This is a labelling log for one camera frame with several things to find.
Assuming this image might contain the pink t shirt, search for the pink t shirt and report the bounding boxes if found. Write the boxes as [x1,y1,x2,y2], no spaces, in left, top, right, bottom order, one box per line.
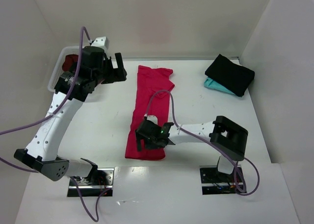
[125,65,175,161]

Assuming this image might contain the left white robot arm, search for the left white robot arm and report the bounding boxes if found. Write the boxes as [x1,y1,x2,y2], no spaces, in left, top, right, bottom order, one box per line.
[14,46,127,183]

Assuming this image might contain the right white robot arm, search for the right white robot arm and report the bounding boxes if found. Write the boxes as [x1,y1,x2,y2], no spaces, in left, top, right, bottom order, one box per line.
[135,116,248,175]

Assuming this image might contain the dark red t shirt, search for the dark red t shirt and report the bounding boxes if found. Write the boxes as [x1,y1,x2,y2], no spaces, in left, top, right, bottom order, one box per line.
[62,54,79,72]

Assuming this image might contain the white plastic basket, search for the white plastic basket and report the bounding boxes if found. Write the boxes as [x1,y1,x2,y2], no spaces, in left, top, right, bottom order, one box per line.
[47,46,79,92]

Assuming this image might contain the teal folded t shirt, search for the teal folded t shirt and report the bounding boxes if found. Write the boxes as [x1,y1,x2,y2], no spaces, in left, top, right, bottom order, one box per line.
[203,77,235,95]

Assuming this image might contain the black folded t shirt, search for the black folded t shirt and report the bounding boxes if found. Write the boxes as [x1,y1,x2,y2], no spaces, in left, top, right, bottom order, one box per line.
[205,54,255,97]

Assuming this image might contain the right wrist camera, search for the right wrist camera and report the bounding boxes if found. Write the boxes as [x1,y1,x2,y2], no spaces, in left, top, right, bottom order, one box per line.
[145,115,158,124]

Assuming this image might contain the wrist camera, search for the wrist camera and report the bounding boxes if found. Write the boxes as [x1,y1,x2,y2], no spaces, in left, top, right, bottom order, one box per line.
[145,115,158,124]
[91,36,109,52]

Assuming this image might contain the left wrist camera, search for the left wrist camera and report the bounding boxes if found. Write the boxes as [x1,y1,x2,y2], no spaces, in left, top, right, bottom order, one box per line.
[91,36,109,52]

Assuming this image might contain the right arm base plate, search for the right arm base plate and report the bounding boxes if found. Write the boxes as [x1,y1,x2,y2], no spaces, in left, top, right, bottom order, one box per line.
[200,166,236,195]

